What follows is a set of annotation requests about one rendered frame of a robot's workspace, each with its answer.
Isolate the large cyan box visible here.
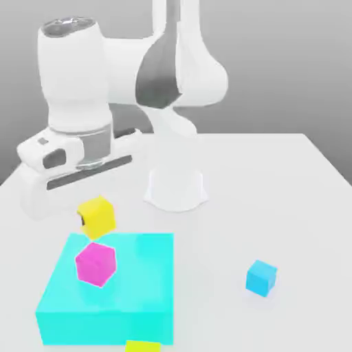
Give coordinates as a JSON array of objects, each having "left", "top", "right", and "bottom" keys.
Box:
[{"left": 34, "top": 232, "right": 175, "bottom": 347}]

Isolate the small yellow cube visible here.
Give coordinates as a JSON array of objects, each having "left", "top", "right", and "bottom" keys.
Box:
[{"left": 76, "top": 195, "right": 117, "bottom": 241}]

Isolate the small magenta cube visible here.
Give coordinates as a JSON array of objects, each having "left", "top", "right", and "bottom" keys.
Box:
[{"left": 75, "top": 241, "right": 118, "bottom": 289}]

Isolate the small blue cube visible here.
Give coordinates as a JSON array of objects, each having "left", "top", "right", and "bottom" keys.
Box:
[{"left": 245, "top": 259, "right": 278, "bottom": 298}]

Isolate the small lime cube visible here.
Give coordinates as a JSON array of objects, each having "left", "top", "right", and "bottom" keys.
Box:
[{"left": 124, "top": 340, "right": 162, "bottom": 352}]

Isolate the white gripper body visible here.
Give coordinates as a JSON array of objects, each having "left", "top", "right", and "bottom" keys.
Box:
[{"left": 19, "top": 129, "right": 144, "bottom": 221}]

